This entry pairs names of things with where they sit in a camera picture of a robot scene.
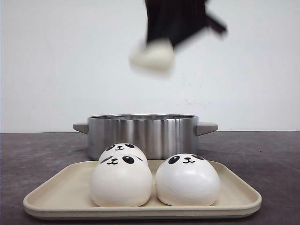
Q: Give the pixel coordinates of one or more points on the stainless steel steamer pot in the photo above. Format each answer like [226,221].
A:
[157,135]

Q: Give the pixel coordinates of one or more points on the panda bun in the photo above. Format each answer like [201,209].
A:
[187,180]
[157,55]
[123,148]
[121,180]

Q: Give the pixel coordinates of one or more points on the beige rectangular tray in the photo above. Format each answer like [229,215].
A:
[66,196]

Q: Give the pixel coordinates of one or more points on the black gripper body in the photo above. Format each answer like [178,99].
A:
[178,20]

